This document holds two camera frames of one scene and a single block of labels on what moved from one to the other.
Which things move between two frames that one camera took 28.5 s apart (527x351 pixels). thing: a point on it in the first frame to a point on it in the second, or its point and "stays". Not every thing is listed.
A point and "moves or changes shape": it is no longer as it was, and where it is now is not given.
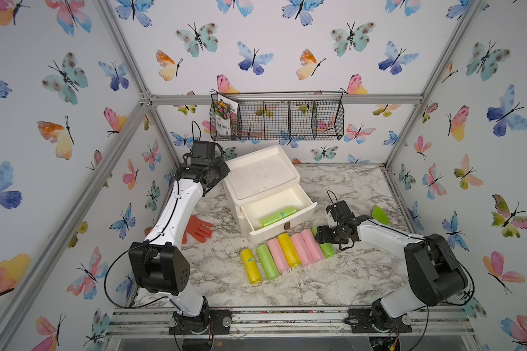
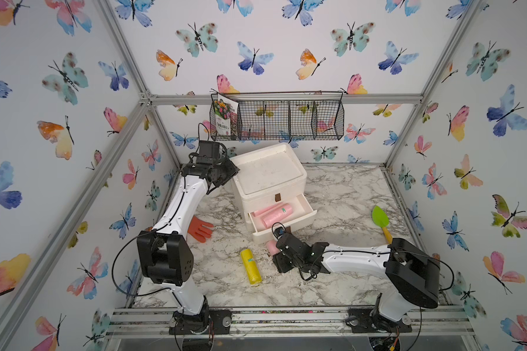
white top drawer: (254, 212) moves or changes shape
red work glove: (198, 229) stays
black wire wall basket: (285, 115) stays
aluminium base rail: (290, 322) stays
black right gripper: (322, 235) to (278, 262)
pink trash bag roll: (312, 245) to (259, 213)
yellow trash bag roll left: (254, 276) stays
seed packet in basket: (224, 107) stays
